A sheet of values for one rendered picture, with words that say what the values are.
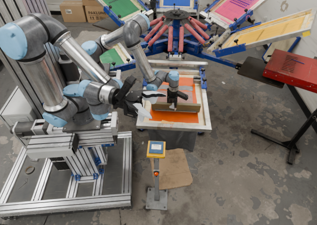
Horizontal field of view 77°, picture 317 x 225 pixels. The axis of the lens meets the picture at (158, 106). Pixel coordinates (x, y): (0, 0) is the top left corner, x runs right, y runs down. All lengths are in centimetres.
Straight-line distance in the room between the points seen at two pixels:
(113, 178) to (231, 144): 154
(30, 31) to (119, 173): 169
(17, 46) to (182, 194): 201
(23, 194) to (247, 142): 261
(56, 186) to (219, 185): 171
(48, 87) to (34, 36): 23
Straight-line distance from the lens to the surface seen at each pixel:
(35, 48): 93
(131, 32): 130
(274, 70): 220
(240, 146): 285
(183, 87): 196
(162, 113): 170
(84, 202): 220
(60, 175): 244
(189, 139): 186
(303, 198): 281
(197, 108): 169
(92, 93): 84
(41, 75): 99
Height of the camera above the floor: 220
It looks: 45 degrees down
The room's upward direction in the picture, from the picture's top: straight up
